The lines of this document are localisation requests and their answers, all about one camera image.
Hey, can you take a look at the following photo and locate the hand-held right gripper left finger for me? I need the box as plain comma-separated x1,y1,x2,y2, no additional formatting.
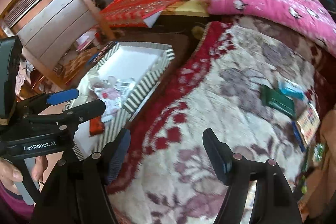
34,128,132,224

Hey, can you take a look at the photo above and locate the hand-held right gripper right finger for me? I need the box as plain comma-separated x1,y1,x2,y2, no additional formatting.
203,128,305,224

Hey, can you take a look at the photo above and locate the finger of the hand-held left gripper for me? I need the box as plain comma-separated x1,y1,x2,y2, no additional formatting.
24,99,107,126
17,88,80,115

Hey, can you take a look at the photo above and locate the clear plastic snack bag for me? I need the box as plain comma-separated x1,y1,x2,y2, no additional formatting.
88,76,137,123

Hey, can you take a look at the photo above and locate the striped cardboard box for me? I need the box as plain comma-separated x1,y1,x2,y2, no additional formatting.
63,40,176,161

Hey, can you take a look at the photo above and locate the green clear cookie packet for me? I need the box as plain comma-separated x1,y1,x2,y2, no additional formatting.
299,142,326,194

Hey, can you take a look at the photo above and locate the white blue cracker packet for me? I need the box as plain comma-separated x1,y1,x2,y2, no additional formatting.
291,102,321,152

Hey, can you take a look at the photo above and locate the person's left forearm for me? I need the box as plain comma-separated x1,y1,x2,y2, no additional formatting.
0,182,34,222

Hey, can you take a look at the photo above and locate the person's left hand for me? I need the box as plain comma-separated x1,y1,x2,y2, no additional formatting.
0,156,49,188

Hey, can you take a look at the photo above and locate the floral plush blanket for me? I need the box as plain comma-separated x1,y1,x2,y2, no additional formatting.
105,14,336,224

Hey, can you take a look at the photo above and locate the dark green snack packet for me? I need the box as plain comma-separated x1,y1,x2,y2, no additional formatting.
260,85,296,119

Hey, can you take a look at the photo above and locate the wooden chair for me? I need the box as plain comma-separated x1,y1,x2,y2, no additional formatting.
0,0,116,88

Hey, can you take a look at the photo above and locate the blue snack packet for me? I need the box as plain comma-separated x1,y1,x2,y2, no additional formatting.
278,81,306,101

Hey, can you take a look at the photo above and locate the peach fleece blanket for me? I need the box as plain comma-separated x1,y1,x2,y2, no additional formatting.
299,106,336,224

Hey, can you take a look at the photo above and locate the red printed table cover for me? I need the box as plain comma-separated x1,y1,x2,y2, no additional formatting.
100,0,218,29

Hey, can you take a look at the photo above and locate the wooden table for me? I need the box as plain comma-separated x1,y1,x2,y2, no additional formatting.
157,0,218,17

